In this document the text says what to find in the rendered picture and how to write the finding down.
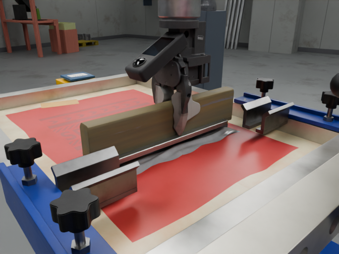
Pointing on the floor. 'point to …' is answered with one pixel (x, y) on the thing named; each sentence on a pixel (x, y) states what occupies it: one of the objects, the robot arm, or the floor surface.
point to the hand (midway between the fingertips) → (169, 127)
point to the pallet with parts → (83, 38)
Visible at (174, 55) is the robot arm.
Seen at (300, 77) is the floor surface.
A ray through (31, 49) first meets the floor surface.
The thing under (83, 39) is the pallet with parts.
